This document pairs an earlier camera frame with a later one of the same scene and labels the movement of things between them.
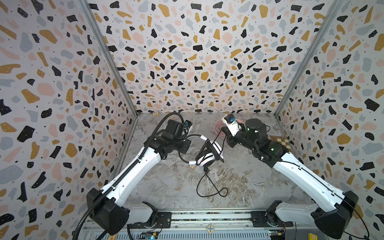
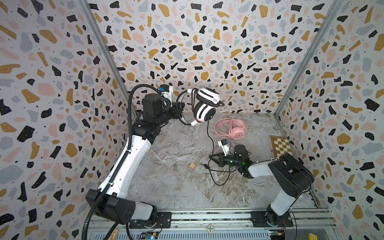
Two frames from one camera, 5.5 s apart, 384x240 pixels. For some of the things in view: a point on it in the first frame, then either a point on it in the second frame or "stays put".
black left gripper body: [181, 145] to [170, 113]
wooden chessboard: [282, 140] stays put
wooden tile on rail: [210, 228] stays put
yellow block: [311, 236] stays put
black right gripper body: [230, 140] to [220, 161]
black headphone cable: [199, 155] to [209, 168]
